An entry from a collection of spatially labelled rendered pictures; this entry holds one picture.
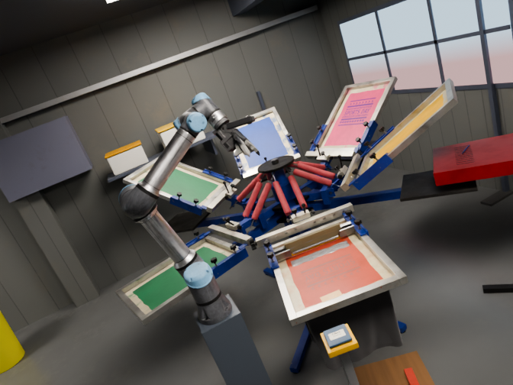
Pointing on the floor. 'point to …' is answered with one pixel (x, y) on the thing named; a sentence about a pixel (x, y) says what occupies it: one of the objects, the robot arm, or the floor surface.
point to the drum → (8, 347)
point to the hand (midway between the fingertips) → (256, 154)
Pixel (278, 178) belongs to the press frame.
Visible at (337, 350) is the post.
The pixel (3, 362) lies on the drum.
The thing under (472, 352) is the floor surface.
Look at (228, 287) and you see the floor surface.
